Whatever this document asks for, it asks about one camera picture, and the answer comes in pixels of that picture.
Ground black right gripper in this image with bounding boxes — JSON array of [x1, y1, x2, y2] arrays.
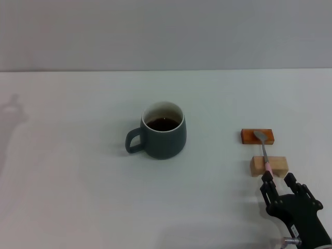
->
[[260, 172, 332, 249]]

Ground pink-handled metal spoon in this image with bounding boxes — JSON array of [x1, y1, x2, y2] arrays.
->
[[253, 131, 273, 179]]

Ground dark grey ceramic mug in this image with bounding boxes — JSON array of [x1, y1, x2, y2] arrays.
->
[[125, 101, 187, 160]]

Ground light wooden spoon rest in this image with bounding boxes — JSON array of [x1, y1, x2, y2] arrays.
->
[[250, 156, 289, 178]]

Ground reddish brown wooden block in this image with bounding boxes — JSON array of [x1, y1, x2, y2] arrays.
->
[[241, 128, 275, 146]]

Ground dark coffee liquid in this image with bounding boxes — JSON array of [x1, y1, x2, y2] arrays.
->
[[146, 117, 181, 132]]

